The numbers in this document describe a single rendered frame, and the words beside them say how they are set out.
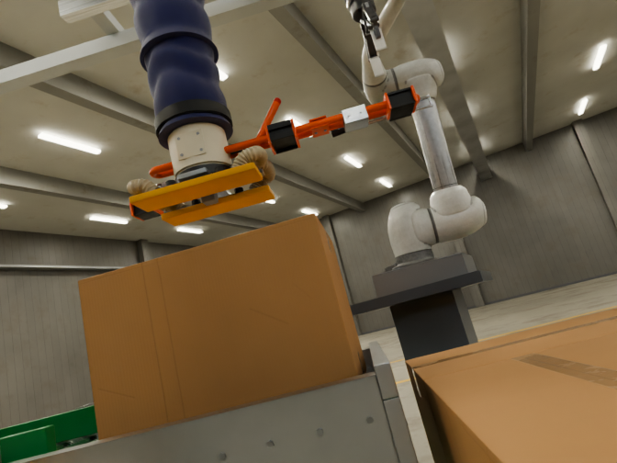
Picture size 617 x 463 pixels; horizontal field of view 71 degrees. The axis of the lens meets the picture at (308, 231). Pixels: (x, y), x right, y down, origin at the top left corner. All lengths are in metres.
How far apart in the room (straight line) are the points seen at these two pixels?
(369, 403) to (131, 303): 0.60
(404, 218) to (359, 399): 1.10
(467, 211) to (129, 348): 1.31
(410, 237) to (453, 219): 0.18
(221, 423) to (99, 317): 0.44
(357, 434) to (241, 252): 0.46
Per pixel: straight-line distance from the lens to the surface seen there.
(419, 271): 1.66
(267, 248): 0.99
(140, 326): 1.09
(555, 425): 0.54
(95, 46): 3.94
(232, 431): 0.86
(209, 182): 1.14
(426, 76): 1.90
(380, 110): 1.32
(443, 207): 1.80
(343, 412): 0.82
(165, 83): 1.35
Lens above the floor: 0.70
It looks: 13 degrees up
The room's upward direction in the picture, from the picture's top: 15 degrees counter-clockwise
